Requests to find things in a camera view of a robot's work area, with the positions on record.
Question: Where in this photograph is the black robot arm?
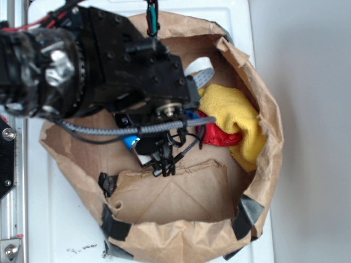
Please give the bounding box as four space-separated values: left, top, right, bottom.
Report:
1 1 200 176

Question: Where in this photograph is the blue plastic bottle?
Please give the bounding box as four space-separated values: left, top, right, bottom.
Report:
121 111 200 151

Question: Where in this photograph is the white flat ribbon cable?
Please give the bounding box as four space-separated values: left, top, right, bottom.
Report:
183 57 215 90

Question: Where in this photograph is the black mounting bracket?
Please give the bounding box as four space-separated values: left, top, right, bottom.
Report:
0 116 16 200

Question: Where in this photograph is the silver corner bracket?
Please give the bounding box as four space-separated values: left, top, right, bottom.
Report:
1 238 23 263

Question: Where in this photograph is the brown paper bag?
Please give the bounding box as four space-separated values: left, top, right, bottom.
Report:
40 12 284 262

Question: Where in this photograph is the red crumpled object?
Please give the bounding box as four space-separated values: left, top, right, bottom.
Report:
203 110 243 147

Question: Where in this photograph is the grey braided cable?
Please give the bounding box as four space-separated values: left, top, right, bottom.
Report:
56 116 217 165

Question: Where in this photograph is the red green wire bundle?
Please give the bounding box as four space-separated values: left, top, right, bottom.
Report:
145 0 161 37

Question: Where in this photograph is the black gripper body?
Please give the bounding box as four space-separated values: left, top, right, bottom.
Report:
109 37 200 176

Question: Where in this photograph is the white plastic tray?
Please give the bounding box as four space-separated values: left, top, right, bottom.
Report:
26 0 275 263

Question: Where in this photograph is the aluminium frame rail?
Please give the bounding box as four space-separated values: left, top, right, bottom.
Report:
0 0 29 263

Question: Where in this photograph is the yellow microfiber cloth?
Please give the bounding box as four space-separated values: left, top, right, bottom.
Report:
197 84 267 172

